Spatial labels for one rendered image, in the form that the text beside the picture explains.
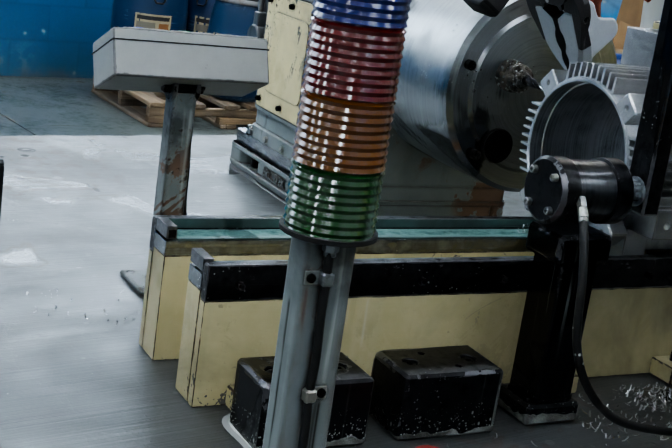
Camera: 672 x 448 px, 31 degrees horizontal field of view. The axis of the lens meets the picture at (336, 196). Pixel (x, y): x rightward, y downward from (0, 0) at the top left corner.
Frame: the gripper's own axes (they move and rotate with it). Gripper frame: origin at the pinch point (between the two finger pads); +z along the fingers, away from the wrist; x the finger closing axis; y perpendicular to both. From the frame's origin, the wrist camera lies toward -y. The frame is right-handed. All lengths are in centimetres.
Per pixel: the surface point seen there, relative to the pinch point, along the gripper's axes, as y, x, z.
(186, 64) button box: -34.7, 14.6, -15.2
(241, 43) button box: -28.1, 15.7, -14.2
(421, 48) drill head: -4.9, 23.2, -0.8
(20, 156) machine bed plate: -48, 72, 6
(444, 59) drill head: -5.1, 17.7, -0.6
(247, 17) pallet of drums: 117, 461, 129
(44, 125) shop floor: 2, 447, 127
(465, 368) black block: -31.5, -21.6, 8.2
